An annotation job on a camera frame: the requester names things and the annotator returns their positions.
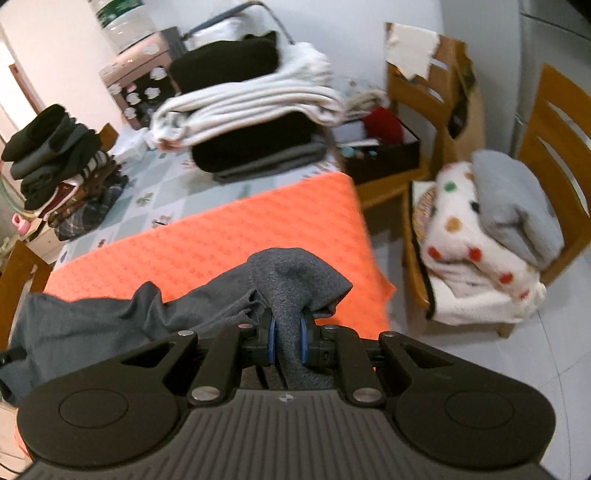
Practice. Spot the white torn paper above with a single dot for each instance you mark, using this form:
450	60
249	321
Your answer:
411	49

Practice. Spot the black storage box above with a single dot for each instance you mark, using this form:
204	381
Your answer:
367	159

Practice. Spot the black folded garment under towel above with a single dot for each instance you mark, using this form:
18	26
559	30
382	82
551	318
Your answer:
244	145

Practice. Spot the checkered floral tablecloth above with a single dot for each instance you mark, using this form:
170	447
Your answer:
166	187

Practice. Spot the plaid folded garment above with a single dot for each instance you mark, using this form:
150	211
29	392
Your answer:
88	217

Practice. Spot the dark grey garment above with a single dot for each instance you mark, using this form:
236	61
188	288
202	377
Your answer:
52	337

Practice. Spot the left stack patterned clothes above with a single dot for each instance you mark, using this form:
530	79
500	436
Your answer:
83	190

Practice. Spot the large water bottle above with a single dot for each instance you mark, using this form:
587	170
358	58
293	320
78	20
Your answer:
124	22

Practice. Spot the left stack dark clothes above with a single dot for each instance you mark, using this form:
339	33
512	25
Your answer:
51	149

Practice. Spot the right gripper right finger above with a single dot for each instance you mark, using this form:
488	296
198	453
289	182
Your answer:
341	351

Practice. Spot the white folded towel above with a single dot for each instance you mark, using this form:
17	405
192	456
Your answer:
302	84

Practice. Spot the light grey folded fleece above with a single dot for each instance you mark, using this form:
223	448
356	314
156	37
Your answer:
515	210

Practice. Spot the wooden chair with blanket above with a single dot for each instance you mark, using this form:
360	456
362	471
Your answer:
556	147

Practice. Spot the grey folded garment bottom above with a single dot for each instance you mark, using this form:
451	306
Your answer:
280	162

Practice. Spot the wooden chair with box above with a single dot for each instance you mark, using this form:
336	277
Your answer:
432	98

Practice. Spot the red item in box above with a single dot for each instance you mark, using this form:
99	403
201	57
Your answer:
381	124

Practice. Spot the wooden chair at left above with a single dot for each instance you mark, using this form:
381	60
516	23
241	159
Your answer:
23	267

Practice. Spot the orange patterned mat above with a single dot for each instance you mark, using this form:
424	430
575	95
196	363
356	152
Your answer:
321	214

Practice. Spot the black garment on top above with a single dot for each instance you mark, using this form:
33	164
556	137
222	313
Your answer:
225	62

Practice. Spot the white polka dot blanket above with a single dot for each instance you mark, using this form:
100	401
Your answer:
474	279

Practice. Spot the brown paper bag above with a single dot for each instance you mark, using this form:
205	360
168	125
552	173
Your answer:
465	132

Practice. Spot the pink sticker appliance box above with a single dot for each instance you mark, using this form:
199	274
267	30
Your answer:
138	79

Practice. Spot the white plastic bag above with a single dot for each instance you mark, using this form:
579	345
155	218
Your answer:
249	18

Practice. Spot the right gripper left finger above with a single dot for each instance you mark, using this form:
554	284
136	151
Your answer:
250	344

